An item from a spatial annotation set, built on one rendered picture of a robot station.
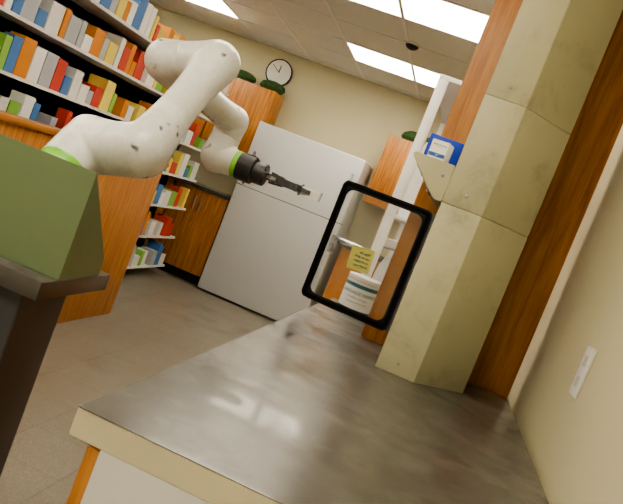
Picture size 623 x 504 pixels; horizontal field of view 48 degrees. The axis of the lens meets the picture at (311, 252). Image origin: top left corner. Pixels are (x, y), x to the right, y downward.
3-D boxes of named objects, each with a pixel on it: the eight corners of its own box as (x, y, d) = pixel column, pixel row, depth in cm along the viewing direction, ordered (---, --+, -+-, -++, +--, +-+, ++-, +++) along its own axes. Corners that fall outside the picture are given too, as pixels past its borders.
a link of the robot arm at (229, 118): (164, 93, 210) (194, 103, 206) (180, 59, 211) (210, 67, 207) (219, 138, 243) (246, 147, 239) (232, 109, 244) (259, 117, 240)
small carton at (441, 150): (446, 167, 196) (454, 147, 196) (441, 164, 192) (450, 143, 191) (430, 162, 198) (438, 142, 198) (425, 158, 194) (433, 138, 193)
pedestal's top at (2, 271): (-98, 242, 146) (-92, 224, 146) (-6, 241, 178) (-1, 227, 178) (35, 301, 142) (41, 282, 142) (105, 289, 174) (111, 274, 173)
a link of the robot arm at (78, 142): (76, 156, 155) (121, 110, 167) (21, 151, 161) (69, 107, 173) (97, 202, 163) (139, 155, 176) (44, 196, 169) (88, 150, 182)
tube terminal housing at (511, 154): (461, 381, 215) (559, 144, 209) (463, 404, 183) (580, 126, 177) (385, 349, 219) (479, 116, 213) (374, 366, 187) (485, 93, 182)
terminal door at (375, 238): (385, 332, 218) (434, 212, 215) (299, 294, 227) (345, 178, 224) (386, 332, 219) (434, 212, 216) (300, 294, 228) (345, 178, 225)
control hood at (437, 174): (442, 208, 216) (454, 177, 215) (441, 201, 184) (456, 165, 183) (407, 195, 218) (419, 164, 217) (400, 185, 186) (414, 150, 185)
